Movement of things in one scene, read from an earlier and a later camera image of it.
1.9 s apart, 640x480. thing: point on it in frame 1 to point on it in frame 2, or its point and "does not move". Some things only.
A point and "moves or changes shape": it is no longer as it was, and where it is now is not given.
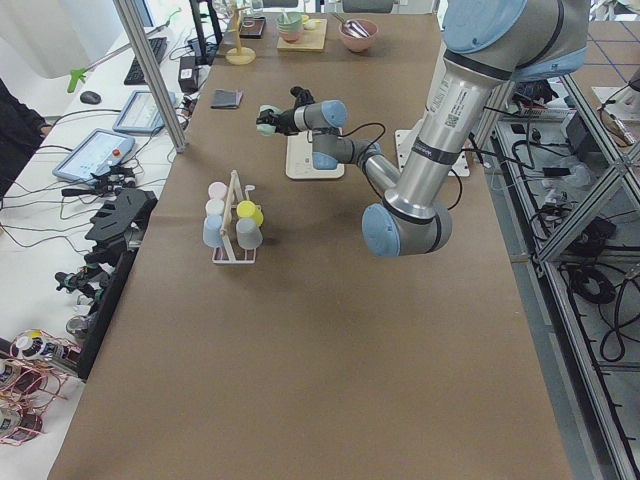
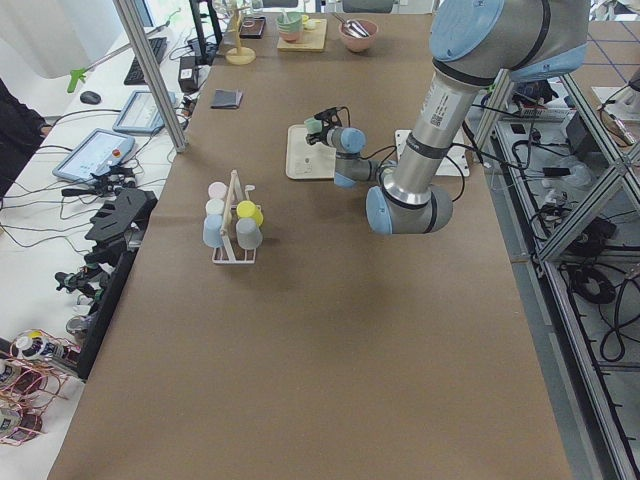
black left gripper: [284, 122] to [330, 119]
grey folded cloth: [226, 99] does not move
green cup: [267, 129] moves or changes shape
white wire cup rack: [229, 260] does not move
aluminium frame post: [146, 59] does not move
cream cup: [215, 207] does not move
